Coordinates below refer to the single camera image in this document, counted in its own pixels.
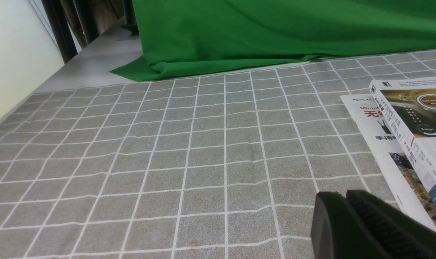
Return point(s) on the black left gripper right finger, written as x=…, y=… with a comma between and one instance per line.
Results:
x=397, y=234

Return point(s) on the green backdrop cloth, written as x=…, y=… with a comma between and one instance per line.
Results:
x=193, y=37

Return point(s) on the dark stand poles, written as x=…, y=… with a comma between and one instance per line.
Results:
x=85, y=20

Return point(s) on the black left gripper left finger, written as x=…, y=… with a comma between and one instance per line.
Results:
x=337, y=232

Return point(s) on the grey checked tablecloth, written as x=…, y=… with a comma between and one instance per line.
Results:
x=219, y=166

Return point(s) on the self-driving textbook top book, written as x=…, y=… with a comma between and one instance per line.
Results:
x=409, y=107

